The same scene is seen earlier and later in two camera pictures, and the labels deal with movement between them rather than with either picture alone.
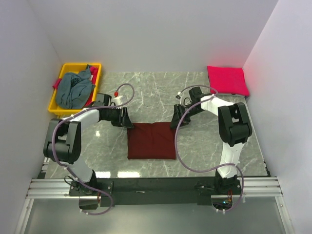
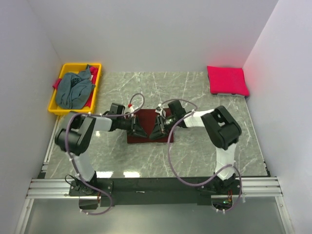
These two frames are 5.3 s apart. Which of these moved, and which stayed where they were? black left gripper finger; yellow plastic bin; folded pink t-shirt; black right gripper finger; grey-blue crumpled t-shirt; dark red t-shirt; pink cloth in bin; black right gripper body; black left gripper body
Moved: black left gripper finger; black right gripper finger; dark red t-shirt; black right gripper body; black left gripper body
Stayed: folded pink t-shirt; yellow plastic bin; pink cloth in bin; grey-blue crumpled t-shirt
